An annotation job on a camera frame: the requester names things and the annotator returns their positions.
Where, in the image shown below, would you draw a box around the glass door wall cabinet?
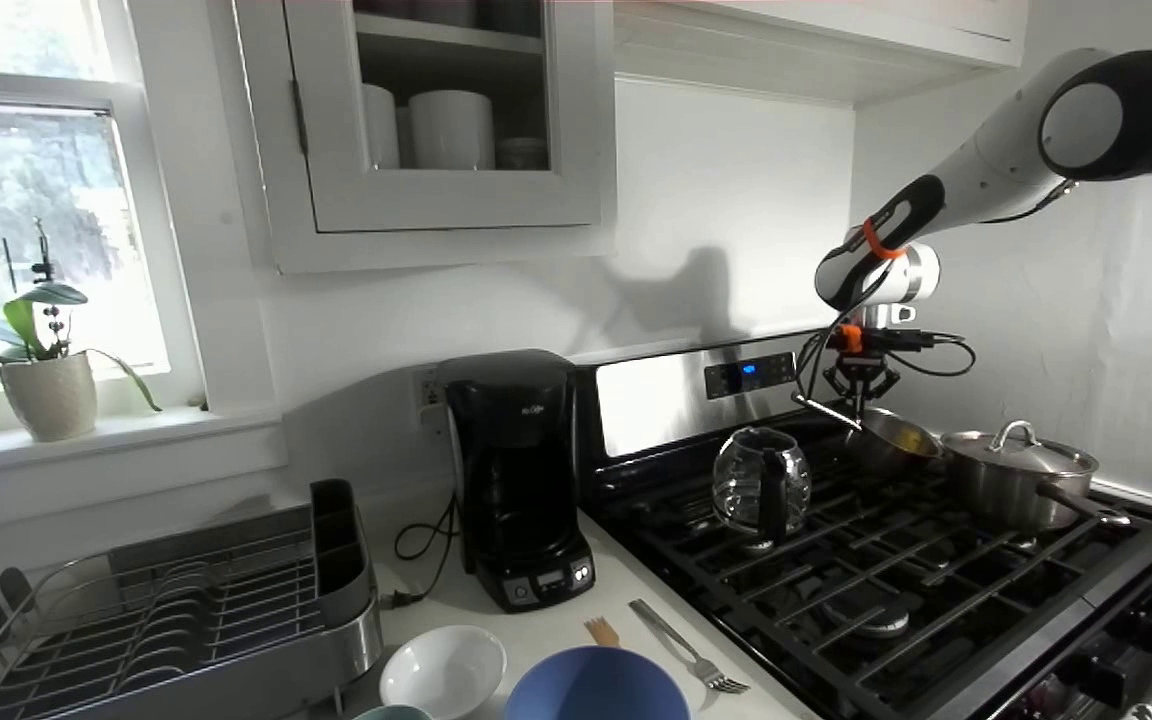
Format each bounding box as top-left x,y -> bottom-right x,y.
227,0 -> 622,276

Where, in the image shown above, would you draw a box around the steel pot lid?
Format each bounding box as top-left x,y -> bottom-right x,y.
943,418 -> 1103,490

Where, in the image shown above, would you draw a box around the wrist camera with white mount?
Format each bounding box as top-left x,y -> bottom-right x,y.
857,301 -> 936,355

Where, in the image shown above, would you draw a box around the white bowl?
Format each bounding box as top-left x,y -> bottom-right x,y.
376,621 -> 511,720

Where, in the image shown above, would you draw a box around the plain white wall cabinet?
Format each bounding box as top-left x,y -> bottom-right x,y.
614,0 -> 1032,110

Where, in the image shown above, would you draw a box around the small grey cup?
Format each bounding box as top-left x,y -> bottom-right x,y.
494,131 -> 553,174

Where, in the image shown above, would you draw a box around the white mug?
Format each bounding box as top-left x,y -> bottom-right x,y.
410,87 -> 496,174
361,81 -> 404,174

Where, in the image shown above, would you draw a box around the white framed window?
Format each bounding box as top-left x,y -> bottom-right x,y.
0,0 -> 287,476

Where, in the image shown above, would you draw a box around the metal tongs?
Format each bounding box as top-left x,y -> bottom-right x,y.
630,598 -> 752,705

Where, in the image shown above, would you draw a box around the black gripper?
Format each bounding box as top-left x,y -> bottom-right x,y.
824,354 -> 904,418

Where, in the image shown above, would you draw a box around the glass coffee carafe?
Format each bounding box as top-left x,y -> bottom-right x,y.
710,421 -> 815,543

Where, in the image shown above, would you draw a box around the black coffee maker cord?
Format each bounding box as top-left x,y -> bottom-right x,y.
391,493 -> 466,614

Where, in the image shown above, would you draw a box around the black coffee maker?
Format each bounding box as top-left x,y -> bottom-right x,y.
446,354 -> 599,618

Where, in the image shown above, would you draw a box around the black gas stove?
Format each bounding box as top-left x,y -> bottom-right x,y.
572,334 -> 1152,720

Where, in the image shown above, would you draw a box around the wall power outlet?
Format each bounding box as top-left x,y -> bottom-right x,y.
414,375 -> 453,431

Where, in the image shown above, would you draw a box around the small steel saucepan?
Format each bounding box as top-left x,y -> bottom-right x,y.
793,391 -> 950,471

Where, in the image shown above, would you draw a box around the blue bowl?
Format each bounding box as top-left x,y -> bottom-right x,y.
500,644 -> 693,720

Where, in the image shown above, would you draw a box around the potted green plant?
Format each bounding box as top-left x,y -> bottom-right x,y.
0,218 -> 166,447

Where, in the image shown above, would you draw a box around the metal dish rack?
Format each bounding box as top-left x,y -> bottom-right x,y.
0,476 -> 387,720

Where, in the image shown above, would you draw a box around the large steel pot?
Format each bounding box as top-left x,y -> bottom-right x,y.
943,453 -> 1136,538

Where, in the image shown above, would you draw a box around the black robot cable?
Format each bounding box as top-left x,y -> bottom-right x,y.
793,324 -> 979,410

